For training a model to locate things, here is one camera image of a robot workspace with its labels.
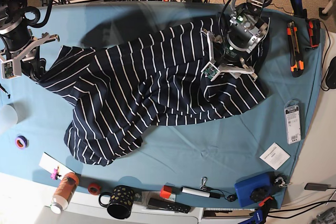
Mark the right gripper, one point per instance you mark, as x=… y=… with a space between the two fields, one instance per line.
x=21 y=55

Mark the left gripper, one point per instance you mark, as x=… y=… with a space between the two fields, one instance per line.
x=240 y=39

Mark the navy white striped t-shirt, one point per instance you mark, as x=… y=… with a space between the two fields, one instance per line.
x=156 y=79

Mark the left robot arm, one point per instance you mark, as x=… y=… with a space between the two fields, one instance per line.
x=240 y=11

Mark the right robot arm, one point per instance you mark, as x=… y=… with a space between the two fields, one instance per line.
x=17 y=13

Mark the translucent plastic cup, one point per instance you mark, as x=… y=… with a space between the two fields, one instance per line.
x=8 y=118

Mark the orange black utility knife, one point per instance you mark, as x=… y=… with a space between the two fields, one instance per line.
x=296 y=58

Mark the clear plastic blister pack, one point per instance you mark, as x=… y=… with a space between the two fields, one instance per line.
x=292 y=121

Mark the purple tape roll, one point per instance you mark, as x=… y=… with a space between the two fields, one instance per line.
x=21 y=142

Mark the teal table cloth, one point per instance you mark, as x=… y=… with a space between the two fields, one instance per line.
x=225 y=151

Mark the white square card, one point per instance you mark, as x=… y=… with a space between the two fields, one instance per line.
x=275 y=156

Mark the orange black tool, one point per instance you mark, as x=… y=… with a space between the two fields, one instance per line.
x=314 y=32

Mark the blue black clamp top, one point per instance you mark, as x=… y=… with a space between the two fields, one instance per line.
x=298 y=9

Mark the black round object right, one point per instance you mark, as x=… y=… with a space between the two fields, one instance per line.
x=330 y=79

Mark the white paper sheet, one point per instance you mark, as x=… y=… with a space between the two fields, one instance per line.
x=48 y=163

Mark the metal carabiner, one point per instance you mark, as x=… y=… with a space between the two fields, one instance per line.
x=203 y=183

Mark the blue box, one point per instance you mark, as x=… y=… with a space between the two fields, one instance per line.
x=255 y=189

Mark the white black marker pen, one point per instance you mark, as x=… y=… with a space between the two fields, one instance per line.
x=200 y=193

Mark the pink clip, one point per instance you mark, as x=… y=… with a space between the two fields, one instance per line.
x=54 y=174

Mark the red orange cube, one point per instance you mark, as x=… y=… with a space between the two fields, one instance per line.
x=166 y=192

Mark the orange bottle white cap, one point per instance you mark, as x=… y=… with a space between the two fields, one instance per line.
x=64 y=193

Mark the blue clamp bottom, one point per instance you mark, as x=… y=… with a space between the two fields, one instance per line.
x=260 y=215

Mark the black power adapter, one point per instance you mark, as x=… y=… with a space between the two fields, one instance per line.
x=316 y=187

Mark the black remote control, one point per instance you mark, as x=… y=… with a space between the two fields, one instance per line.
x=169 y=205

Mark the red tape roll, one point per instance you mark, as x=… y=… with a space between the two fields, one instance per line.
x=94 y=189

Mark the black mug gold leaves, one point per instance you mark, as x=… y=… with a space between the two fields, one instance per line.
x=120 y=202

